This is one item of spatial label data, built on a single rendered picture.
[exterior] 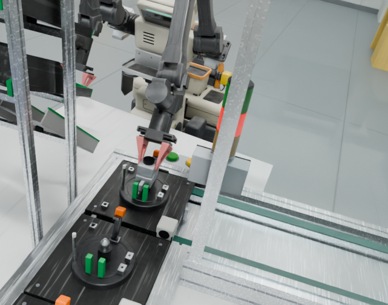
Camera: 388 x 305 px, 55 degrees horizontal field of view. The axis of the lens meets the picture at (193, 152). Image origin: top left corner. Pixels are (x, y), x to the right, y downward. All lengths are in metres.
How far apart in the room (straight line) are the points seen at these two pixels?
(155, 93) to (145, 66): 0.74
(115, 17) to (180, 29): 0.57
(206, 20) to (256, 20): 0.76
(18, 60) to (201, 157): 0.38
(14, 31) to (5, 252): 0.59
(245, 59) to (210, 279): 0.56
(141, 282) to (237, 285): 0.24
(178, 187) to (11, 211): 0.48
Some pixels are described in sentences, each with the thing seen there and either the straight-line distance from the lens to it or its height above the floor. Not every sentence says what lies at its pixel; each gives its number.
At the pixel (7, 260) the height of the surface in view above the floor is 0.86.
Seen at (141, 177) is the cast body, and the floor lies 1.05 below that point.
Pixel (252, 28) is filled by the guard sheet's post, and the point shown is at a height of 1.52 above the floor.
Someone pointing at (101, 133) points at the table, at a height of 0.86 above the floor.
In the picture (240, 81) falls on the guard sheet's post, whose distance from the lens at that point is 0.65.
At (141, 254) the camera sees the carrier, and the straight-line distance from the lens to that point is 0.92.
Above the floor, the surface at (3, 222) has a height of 0.86.
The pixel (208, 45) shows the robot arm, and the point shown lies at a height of 1.23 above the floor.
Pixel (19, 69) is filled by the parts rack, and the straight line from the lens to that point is 0.75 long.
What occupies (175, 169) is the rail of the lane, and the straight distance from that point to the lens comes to 1.18.
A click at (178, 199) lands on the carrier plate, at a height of 0.97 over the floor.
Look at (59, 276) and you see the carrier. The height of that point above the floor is 0.97.
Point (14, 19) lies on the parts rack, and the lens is 0.71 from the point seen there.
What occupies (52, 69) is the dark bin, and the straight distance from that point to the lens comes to 0.90.
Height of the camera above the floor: 1.68
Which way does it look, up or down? 34 degrees down
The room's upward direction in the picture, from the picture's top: 11 degrees clockwise
